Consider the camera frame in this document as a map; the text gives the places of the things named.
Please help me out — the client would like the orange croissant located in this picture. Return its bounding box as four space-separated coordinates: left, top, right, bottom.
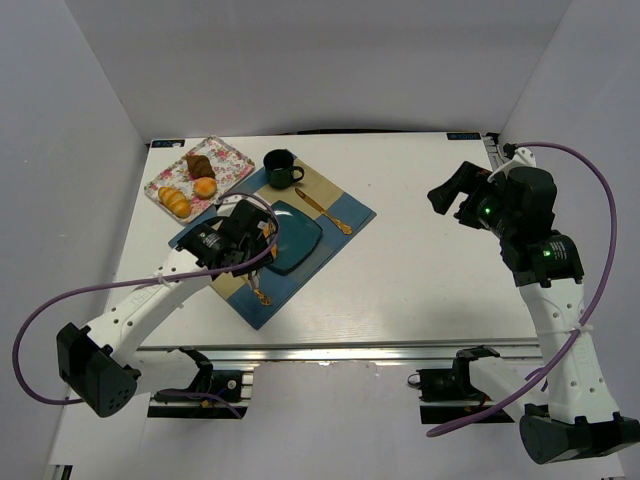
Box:
263 222 277 244
158 187 191 219

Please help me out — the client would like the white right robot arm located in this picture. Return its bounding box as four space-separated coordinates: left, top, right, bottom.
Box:
423 143 639 464

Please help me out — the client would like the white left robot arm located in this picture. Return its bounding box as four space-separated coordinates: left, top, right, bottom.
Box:
56 197 279 418

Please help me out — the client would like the round orange bun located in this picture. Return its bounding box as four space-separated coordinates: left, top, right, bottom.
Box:
193 177 217 199

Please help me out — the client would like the gold fork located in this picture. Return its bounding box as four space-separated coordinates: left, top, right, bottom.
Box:
243 274 272 307

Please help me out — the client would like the teal square plate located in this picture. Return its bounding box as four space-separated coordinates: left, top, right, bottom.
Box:
267 200 323 276

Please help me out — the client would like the floral tray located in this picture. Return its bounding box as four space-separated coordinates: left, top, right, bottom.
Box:
144 136 255 225

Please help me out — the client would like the chocolate croissant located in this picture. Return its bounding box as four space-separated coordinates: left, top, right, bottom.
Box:
186 155 215 180

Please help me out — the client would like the dark green mug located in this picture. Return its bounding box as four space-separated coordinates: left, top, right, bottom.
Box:
263 149 305 190

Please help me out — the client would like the blue beige checked placemat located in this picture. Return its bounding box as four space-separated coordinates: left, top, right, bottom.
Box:
168 158 378 332

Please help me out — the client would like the gold knife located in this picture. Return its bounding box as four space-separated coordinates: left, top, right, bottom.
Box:
294 188 353 235

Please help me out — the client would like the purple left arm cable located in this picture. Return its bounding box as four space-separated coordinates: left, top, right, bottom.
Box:
11 192 282 419

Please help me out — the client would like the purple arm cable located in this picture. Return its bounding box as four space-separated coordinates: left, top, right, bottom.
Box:
425 141 618 439
11 192 282 419

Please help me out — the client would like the aluminium table frame rail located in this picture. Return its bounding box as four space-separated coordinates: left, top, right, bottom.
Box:
139 344 546 364

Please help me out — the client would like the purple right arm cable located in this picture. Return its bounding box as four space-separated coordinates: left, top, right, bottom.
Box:
425 141 618 439

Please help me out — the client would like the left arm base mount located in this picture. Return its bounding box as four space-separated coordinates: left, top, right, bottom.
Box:
149 348 250 420

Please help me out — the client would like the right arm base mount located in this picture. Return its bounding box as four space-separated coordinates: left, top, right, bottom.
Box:
407 345 501 425

